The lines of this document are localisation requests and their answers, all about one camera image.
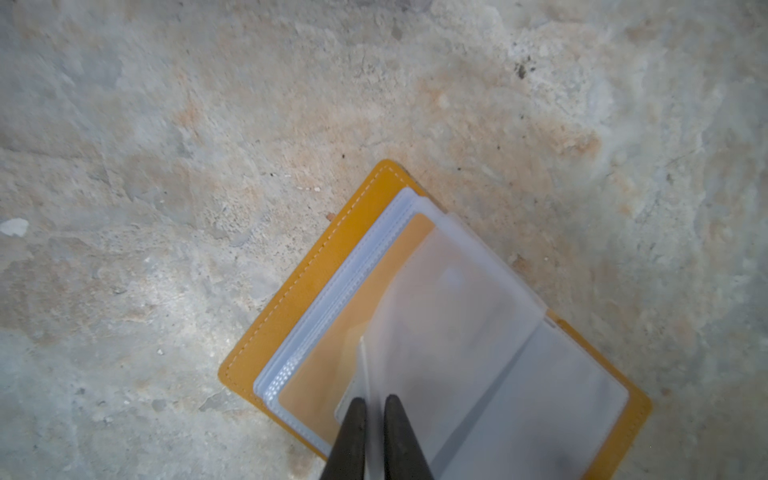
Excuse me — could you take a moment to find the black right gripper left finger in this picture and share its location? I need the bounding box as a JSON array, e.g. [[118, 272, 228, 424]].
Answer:
[[320, 397, 367, 480]]

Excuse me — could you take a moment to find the yellow leather card holder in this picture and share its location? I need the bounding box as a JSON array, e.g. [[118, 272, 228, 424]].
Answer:
[[219, 160, 652, 479]]

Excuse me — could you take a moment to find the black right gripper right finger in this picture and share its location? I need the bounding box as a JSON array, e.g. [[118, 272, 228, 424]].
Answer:
[[383, 394, 434, 480]]

